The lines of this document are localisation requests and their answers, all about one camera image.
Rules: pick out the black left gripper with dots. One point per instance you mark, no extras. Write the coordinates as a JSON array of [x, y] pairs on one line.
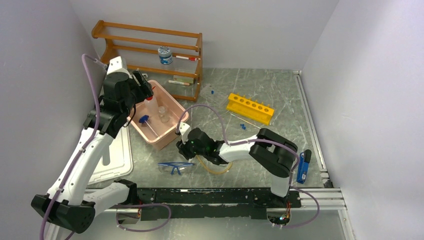
[[144, 90]]

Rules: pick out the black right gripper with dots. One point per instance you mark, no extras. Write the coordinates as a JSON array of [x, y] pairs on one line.
[[183, 149]]

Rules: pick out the red cap squeeze bottle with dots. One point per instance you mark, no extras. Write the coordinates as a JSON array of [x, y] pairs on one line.
[[151, 105]]

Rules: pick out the blue handled brush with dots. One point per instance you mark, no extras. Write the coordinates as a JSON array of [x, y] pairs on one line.
[[144, 122]]

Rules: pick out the small glass jar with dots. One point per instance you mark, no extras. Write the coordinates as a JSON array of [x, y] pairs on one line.
[[163, 114]]

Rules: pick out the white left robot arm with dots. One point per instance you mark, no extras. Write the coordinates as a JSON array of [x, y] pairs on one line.
[[66, 204]]

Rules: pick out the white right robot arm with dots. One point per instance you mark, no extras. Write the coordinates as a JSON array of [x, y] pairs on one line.
[[278, 155]]

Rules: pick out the amber rubber tubing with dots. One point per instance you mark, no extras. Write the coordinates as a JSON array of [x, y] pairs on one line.
[[214, 172]]

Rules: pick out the orange white marker pen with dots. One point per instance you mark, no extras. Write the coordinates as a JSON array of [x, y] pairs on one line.
[[179, 83]]

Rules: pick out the blue white jar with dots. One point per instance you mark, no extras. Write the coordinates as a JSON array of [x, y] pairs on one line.
[[165, 55]]

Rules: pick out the pink plastic tub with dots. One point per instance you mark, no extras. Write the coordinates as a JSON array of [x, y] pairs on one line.
[[166, 131]]

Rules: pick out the blue safety glasses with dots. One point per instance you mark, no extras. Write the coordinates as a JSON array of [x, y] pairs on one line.
[[175, 168]]

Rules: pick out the green small box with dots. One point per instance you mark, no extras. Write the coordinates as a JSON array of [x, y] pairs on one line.
[[183, 79]]

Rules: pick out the wooden shelf rack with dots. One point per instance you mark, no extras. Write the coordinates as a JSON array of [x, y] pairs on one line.
[[138, 45]]

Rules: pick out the clear acrylic tube rack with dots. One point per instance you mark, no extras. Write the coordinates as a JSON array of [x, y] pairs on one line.
[[218, 99]]

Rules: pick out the red white marker pen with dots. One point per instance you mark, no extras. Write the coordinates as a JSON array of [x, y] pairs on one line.
[[193, 59]]

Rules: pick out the yellow test tube rack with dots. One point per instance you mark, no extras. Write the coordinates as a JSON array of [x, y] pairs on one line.
[[250, 109]]

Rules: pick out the white tub lid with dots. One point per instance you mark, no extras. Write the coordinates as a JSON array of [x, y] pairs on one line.
[[116, 162]]

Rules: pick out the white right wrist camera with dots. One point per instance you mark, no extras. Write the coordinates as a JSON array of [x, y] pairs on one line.
[[183, 129]]

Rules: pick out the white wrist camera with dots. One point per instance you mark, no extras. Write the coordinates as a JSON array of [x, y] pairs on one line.
[[117, 65], [183, 129]]

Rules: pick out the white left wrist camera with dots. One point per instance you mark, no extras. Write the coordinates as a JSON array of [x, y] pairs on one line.
[[117, 65]]

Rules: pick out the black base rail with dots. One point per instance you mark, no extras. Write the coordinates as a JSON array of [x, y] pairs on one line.
[[195, 203]]

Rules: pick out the blue tool by wall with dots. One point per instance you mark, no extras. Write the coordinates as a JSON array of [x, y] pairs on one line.
[[303, 166]]

